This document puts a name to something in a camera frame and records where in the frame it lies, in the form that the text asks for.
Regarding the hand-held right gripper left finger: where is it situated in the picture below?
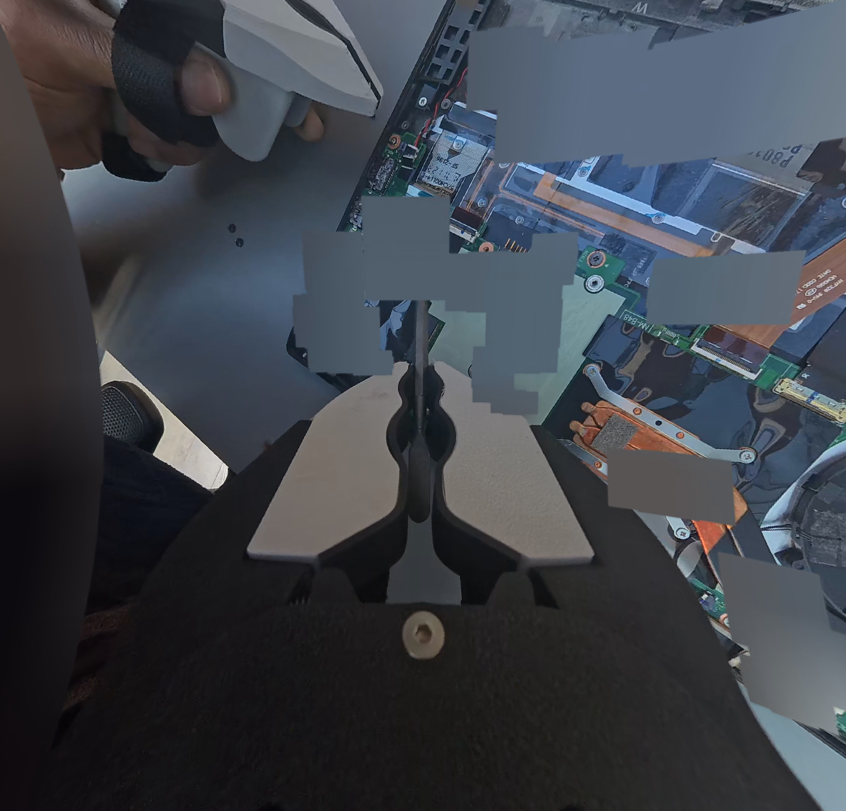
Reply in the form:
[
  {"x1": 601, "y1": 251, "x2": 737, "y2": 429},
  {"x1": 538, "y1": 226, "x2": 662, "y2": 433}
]
[{"x1": 246, "y1": 360, "x2": 421, "y2": 602}]

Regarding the black mesh office chair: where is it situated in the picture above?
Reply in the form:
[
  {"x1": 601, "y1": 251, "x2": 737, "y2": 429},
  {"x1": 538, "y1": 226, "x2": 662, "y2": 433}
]
[{"x1": 99, "y1": 380, "x2": 166, "y2": 460}]

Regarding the pale green memory module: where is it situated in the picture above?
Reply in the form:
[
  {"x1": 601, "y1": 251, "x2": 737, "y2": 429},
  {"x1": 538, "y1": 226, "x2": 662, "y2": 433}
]
[
  {"x1": 428, "y1": 302, "x2": 477, "y2": 363},
  {"x1": 512, "y1": 282, "x2": 627, "y2": 422}
]

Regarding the silver shielded wireless card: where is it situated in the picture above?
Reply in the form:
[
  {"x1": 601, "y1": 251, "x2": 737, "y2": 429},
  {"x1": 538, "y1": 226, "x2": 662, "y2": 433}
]
[{"x1": 419, "y1": 112, "x2": 498, "y2": 196}]

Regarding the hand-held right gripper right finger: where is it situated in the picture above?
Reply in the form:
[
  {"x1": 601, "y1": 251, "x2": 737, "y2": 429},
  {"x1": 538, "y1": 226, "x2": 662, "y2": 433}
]
[{"x1": 425, "y1": 360, "x2": 594, "y2": 604}]

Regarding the person's left hand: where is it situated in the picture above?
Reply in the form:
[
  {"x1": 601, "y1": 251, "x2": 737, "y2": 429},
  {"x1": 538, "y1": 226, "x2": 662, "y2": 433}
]
[{"x1": 0, "y1": 0, "x2": 326, "y2": 172}]

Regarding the person's black clothing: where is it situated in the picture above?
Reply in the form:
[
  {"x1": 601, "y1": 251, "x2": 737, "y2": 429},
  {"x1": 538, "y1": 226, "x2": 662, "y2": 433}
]
[{"x1": 86, "y1": 434, "x2": 215, "y2": 617}]

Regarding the black handled metal spudger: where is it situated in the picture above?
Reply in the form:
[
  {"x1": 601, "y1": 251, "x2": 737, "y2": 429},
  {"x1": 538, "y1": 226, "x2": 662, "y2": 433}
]
[{"x1": 404, "y1": 299, "x2": 436, "y2": 525}]

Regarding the copper laptop heat sink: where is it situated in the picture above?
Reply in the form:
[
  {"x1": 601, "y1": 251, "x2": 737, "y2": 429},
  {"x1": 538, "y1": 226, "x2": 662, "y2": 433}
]
[{"x1": 571, "y1": 362, "x2": 761, "y2": 488}]

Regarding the black laptop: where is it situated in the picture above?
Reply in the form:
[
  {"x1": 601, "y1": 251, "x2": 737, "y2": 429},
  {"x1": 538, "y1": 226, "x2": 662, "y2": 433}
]
[{"x1": 286, "y1": 0, "x2": 846, "y2": 752}]

